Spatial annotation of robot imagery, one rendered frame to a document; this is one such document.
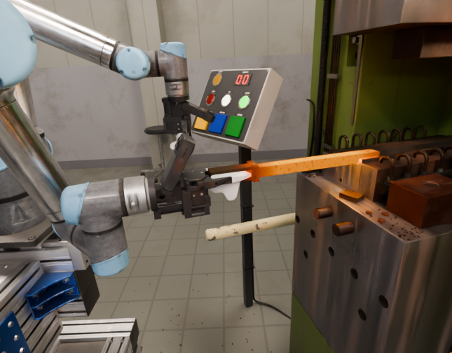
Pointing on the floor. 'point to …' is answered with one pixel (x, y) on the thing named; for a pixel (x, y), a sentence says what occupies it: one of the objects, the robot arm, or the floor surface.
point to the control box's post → (247, 233)
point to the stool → (159, 150)
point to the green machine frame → (378, 88)
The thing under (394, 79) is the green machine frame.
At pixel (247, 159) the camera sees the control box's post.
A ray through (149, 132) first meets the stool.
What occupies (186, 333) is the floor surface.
